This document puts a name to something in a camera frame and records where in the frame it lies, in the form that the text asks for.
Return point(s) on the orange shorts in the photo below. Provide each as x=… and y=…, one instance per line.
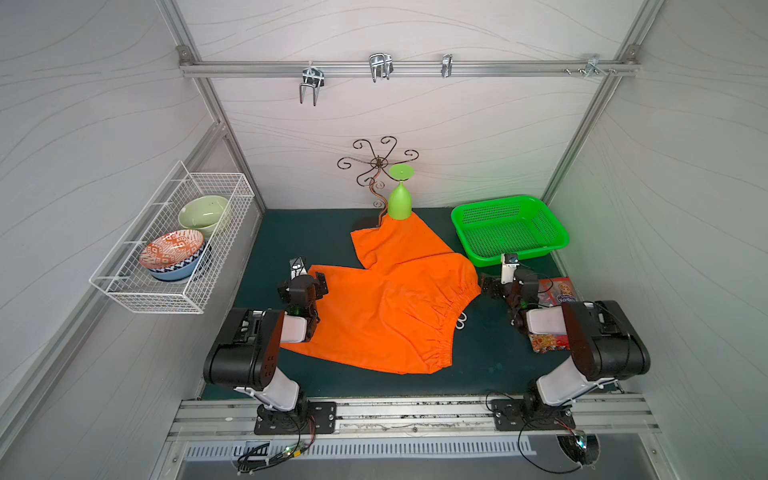
x=398, y=312

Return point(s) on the aluminium top rail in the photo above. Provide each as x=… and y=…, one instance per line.
x=402, y=69

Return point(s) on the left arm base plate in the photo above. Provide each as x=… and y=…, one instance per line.
x=294, y=419

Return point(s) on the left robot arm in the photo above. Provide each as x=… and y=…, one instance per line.
x=244, y=355

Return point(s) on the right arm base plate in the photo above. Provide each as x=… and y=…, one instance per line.
x=518, y=414

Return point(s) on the aluminium rail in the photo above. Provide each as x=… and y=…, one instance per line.
x=410, y=417
x=402, y=69

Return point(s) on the green plastic basket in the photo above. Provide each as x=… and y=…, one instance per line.
x=520, y=225

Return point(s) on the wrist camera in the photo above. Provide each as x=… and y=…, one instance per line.
x=297, y=267
x=510, y=263

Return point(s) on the orange patterned bowl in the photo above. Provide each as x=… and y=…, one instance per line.
x=173, y=256

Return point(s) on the metal hook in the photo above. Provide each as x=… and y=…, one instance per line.
x=381, y=66
x=313, y=79

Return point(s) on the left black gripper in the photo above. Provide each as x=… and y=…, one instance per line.
x=303, y=284

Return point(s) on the white wire wall basket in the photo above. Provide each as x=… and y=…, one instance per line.
x=120, y=276

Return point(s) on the green plastic goblet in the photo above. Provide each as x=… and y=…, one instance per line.
x=400, y=199

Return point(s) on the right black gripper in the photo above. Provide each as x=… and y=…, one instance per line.
x=498, y=285

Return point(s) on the small metal bracket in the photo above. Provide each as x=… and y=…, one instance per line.
x=446, y=66

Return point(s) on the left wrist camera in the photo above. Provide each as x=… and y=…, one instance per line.
x=297, y=267

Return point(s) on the middle metal hook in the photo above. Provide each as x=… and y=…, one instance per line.
x=381, y=66

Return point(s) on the brown metal cup stand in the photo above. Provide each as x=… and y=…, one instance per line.
x=377, y=169

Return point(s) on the left metal hook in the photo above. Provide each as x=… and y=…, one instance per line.
x=313, y=79

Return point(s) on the red snack bag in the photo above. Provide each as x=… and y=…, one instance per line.
x=545, y=323

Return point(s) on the pale green bowl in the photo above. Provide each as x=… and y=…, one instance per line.
x=211, y=215

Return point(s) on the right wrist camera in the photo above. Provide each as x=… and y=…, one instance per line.
x=510, y=263

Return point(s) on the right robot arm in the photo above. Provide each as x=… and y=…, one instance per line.
x=603, y=345

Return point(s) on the right metal hook bracket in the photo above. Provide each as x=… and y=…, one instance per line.
x=591, y=68

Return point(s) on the aluminium front rail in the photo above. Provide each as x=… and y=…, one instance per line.
x=410, y=417

